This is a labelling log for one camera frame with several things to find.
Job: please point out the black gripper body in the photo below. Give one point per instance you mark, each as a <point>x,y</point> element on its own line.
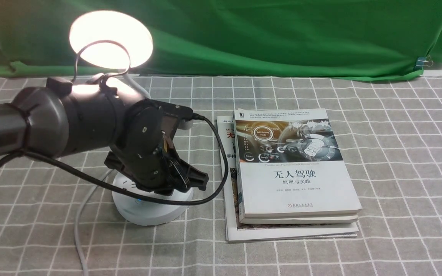
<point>146,148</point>

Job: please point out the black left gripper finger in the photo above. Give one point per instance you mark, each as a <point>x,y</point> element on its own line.
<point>113,162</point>

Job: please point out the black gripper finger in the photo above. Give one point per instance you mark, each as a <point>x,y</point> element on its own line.
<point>192,177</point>

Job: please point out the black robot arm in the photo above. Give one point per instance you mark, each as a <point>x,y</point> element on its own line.
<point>62,119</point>

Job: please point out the white desk lamp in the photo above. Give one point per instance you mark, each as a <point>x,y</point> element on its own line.
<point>114,40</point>

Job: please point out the thin magazine under book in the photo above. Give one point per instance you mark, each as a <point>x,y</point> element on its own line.
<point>238,232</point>

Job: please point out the white autonomous driving book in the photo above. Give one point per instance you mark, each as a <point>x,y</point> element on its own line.
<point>290,169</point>

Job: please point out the green backdrop cloth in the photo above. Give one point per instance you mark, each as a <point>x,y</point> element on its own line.
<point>368,40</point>

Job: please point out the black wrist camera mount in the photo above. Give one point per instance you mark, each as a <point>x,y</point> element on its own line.
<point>185,114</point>

